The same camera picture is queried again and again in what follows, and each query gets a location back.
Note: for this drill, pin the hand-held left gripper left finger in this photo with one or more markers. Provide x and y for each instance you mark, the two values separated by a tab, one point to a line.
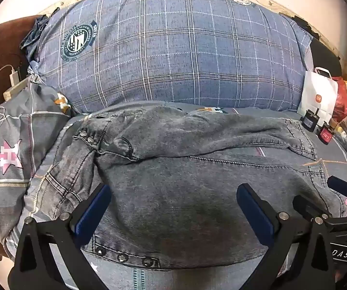
93	214

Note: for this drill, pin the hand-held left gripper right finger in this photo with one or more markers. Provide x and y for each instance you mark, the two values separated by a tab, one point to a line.
255	214

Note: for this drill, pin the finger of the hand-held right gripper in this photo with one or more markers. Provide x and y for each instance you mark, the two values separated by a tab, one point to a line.
308	207
340	185

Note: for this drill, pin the grey denim pants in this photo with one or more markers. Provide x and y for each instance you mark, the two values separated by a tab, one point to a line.
176	181

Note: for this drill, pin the red plastic bag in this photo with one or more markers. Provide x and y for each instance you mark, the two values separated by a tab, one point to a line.
343	96

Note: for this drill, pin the white paper bag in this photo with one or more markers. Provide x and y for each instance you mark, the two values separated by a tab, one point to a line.
315	90

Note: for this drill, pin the grey star-print bedsheet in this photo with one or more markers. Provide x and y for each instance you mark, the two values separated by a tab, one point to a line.
10	133

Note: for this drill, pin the grey star-print pillow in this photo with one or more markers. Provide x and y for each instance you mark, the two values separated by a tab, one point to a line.
45	96

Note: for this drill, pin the black object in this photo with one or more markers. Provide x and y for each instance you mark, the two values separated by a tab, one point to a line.
324	57

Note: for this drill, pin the wooden block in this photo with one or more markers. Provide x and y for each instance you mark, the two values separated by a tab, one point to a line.
14	92

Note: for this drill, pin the dark blue denim cloth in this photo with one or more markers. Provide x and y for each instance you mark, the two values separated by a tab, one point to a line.
36	33

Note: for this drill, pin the brown headboard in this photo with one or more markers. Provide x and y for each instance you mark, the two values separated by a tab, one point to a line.
4	45

